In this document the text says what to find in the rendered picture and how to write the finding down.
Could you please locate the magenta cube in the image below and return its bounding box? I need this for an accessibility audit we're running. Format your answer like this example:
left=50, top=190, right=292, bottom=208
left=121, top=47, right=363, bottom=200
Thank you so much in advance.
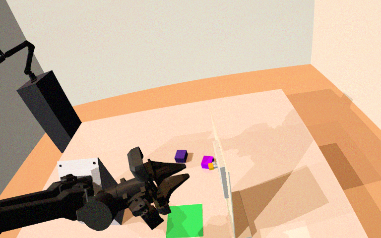
left=201, top=156, right=214, bottom=169

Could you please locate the green flat square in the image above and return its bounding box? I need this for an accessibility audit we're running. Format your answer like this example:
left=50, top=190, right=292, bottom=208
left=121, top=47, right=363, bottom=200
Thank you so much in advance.
left=166, top=204, right=203, bottom=238

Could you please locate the purple cube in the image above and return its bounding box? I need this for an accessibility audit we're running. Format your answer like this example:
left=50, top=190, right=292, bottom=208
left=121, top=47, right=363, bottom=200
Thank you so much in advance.
left=175, top=150, right=188, bottom=163

